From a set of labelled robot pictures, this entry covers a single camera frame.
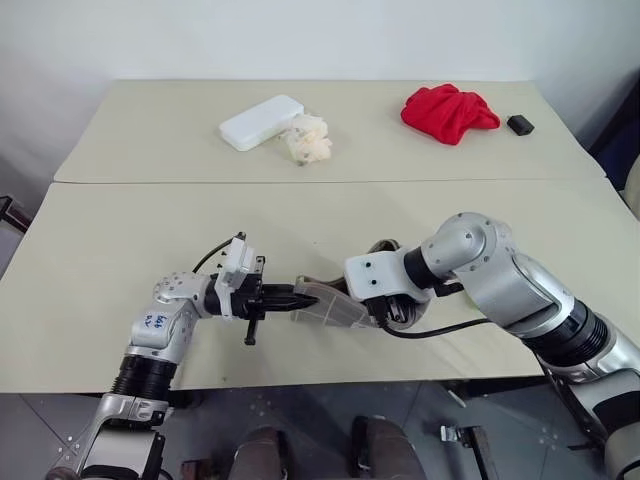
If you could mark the white plastic box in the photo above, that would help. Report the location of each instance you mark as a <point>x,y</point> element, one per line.
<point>260,122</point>

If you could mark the red crumpled cloth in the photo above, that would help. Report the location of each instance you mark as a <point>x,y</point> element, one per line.
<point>447,112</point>

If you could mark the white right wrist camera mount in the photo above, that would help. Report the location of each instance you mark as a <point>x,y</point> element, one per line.
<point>372,275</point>

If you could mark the dark rounded shape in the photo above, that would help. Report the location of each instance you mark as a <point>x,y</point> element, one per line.
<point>262,452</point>
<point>382,447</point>

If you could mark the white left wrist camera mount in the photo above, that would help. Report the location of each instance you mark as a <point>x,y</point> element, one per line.
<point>239,265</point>

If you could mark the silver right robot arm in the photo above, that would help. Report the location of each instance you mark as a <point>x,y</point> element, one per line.
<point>505,280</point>

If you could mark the black metal bracket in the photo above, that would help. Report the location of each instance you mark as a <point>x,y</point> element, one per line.
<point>467,445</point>

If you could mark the dark red stand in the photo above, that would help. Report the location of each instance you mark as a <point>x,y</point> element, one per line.
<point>12,212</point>

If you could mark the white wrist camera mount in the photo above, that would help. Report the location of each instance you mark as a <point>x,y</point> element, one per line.
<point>372,275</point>
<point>239,265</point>

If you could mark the grey object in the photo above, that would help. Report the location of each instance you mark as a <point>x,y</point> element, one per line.
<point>332,305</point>

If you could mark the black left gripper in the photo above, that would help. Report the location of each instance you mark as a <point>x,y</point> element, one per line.
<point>249,300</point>

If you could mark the dark blue chair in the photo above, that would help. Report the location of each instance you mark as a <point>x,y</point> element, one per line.
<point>617,130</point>

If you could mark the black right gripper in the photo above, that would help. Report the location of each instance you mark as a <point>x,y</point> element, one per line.
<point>397,310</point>

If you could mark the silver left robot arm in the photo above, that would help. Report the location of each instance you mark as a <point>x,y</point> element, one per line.
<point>160,325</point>

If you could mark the small black block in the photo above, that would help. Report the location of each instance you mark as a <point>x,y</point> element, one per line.
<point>520,125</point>

